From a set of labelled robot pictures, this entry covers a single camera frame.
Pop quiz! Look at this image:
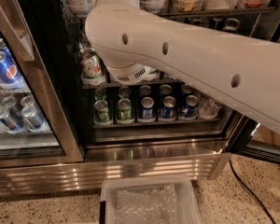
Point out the left blue pepsi can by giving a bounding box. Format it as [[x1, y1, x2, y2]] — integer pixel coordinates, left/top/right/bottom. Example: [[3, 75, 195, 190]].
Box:
[[139, 97, 155, 122]]

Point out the clear water bottle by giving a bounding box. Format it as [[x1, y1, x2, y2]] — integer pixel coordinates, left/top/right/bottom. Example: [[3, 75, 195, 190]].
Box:
[[199, 98, 222, 119]]

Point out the clear plastic bin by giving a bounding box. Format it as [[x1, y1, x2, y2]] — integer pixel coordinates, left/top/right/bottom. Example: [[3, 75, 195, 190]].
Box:
[[99, 175, 202, 224]]

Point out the blue pepsi can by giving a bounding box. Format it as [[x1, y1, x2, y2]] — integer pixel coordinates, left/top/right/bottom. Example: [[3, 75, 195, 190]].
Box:
[[179, 95, 199, 119], [160, 96, 176, 120], [139, 97, 155, 122]]

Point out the right green soda can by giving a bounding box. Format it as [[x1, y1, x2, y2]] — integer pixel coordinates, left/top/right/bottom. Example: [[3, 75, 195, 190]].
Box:
[[117, 98, 133, 123]]

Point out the green soda can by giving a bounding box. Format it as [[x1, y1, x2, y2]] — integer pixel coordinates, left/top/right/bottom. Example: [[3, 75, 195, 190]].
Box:
[[94, 100, 111, 124], [117, 98, 133, 123]]

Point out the right blue pepsi can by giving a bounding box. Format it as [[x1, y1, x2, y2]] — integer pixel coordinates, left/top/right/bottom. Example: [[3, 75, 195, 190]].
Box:
[[179, 95, 199, 119]]

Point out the lower right can behind glass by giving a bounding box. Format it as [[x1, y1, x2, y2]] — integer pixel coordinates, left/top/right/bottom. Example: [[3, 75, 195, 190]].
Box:
[[21, 105, 49, 133]]

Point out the open fridge door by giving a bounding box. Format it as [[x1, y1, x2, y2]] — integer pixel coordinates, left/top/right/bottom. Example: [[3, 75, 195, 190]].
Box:
[[227, 117, 280, 164]]

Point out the large pepsi can behind glass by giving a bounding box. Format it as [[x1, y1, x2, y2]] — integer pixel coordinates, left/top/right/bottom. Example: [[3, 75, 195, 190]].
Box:
[[0, 51, 23, 90]]

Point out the front left 7up can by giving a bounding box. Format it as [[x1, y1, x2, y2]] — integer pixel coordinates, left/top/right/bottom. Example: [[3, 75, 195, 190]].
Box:
[[79, 48, 105, 86]]

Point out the stainless steel fridge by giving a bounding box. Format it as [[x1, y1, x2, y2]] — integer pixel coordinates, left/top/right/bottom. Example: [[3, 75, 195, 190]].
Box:
[[0, 0, 280, 196]]

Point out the lower left can behind glass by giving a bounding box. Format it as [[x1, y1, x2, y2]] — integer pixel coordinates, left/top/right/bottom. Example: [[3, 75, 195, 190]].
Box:
[[0, 107, 24, 134]]

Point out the bubble wrap sheet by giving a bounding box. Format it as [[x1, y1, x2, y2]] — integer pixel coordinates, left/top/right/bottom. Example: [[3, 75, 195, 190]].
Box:
[[115, 184, 181, 224]]

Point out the closed glass fridge door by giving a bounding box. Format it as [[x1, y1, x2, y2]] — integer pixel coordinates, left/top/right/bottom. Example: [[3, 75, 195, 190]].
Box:
[[0, 0, 84, 169]]

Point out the middle blue pepsi can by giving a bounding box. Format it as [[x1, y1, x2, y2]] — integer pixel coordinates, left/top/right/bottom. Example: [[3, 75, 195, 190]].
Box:
[[160, 96, 176, 120]]

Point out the black power cable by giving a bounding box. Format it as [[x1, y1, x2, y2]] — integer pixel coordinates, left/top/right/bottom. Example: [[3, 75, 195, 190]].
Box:
[[229, 160, 277, 224]]

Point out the left green soda can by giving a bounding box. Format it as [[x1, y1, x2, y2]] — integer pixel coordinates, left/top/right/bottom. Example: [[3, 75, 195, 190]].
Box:
[[94, 100, 111, 124]]

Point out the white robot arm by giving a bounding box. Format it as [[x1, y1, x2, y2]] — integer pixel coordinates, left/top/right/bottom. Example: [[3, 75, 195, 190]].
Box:
[[85, 0, 280, 134]]

